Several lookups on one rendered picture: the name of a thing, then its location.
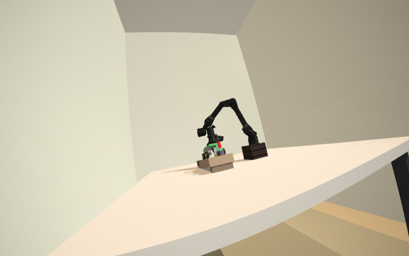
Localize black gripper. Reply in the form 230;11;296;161
207;133;220;145

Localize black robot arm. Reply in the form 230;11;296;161
197;98;260;145

